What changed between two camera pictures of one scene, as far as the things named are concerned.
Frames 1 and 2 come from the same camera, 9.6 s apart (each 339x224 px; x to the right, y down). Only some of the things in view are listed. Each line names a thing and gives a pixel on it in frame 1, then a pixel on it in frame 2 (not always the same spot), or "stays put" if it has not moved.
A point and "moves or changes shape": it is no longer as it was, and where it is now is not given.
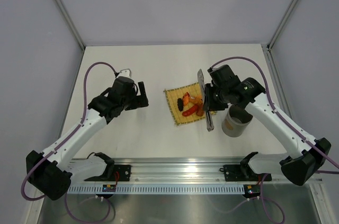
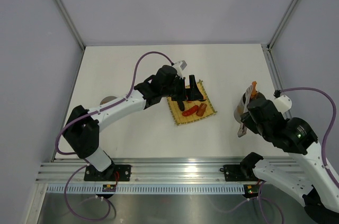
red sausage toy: [194, 109] stays put
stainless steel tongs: [209, 121] → [240, 107]
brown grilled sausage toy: [200, 112] stays put
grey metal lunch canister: [232, 126] moves or changes shape
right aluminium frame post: [291, 8] stays put
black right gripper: [209, 104] → [247, 119]
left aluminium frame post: [63, 8] stays put
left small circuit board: [109, 188] stays put
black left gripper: [140, 101] → [192, 93]
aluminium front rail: [183, 170] stays put
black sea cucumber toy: [180, 104] stays put
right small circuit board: [252, 189] stays put
